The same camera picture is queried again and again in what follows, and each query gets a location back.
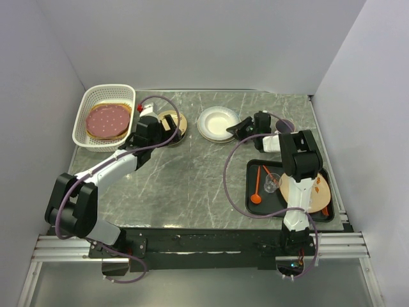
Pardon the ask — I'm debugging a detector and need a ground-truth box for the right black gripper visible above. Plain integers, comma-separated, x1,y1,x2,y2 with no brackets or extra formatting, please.
227,116,259,143

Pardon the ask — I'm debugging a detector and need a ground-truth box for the pink polka dot plate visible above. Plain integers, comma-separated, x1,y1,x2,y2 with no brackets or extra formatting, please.
85,105,131,139

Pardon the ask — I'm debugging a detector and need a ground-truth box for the orange woven square plate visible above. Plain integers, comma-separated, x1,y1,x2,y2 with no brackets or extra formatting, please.
86,102,133,141

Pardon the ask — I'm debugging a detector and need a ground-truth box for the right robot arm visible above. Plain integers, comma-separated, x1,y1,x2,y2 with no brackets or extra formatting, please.
226,111,323,255

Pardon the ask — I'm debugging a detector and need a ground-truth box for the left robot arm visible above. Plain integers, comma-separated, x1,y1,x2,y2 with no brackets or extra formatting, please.
45,115,181,257

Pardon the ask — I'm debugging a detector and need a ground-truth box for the white perforated plastic bin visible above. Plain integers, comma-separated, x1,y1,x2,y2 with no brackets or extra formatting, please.
72,84,136,152

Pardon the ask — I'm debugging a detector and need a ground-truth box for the yellow round plate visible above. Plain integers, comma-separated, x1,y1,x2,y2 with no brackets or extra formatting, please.
158,110,189,137

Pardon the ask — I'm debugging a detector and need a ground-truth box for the cream plate with blue leaves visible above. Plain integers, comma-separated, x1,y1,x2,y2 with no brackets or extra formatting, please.
197,118,233,143

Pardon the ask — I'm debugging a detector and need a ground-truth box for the white scalloped paper bowl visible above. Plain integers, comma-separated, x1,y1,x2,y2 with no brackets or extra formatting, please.
197,106,240,141

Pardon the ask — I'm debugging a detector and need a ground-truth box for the pink mug purple inside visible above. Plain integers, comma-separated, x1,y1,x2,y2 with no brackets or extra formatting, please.
275,119,295,134

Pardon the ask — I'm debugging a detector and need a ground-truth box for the black plastic tray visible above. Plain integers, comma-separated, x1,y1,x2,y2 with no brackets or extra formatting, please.
245,159,335,223

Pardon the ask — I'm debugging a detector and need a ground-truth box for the clear plastic cup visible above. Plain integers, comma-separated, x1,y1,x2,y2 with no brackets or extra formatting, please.
263,173,282,194

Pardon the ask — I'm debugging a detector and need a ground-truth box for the orange plastic spoon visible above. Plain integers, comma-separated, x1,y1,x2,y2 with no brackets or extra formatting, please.
251,166,261,205

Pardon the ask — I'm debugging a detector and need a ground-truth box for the tan oval plate on tray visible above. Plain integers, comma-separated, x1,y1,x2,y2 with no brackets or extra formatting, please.
279,169,331,214

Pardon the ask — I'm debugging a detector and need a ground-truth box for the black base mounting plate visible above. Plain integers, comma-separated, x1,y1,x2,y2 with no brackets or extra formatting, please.
89,228,316,272

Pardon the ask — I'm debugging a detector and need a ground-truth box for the aluminium rail frame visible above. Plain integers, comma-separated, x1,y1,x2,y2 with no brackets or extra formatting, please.
19,233,385,306

